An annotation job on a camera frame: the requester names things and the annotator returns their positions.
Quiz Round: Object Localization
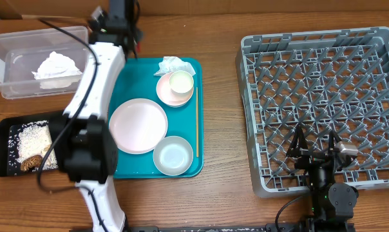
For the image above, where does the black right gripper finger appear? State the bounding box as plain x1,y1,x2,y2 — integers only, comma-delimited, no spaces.
286,124,308,157
328,130,342,155

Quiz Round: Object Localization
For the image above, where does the large pink plate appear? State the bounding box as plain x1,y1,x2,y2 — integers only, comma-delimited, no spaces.
109,98,168,155

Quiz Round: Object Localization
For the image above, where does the white rice pile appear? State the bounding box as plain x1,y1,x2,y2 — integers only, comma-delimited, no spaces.
17,125,52,163

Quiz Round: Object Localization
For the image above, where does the white napkin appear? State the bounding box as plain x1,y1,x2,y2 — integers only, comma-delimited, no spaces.
32,52,82,79
153,56,196,76

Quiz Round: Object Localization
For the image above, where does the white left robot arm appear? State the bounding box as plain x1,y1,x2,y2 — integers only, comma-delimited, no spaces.
37,0,142,231

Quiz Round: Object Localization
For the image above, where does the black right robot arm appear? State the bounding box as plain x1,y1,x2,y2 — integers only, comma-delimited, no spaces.
286,124,359,231

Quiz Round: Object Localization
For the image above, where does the grey dishwasher rack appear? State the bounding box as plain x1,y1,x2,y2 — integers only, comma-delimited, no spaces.
236,26,389,198

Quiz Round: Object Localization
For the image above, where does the cream cup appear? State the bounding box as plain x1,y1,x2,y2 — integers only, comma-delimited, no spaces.
169,70,194,95

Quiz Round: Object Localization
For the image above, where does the small pink plate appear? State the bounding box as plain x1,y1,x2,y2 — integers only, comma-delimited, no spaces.
156,73,194,108

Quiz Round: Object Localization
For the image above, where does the wooden chopstick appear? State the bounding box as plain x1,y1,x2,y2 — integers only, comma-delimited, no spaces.
195,87,199,158

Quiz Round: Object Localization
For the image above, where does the clear plastic bin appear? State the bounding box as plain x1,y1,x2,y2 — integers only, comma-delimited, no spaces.
0,28,90,99

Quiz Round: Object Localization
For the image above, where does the grey-white bowl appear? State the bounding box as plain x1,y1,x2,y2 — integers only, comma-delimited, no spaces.
153,136,194,176

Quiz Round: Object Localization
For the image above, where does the brown food scrap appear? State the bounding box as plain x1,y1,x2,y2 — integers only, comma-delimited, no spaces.
20,155,43,172

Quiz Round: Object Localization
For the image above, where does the black tray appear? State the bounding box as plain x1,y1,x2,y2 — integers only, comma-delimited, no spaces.
0,110,63,177

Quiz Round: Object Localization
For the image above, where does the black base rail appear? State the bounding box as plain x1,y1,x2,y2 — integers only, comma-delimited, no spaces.
129,222,356,232

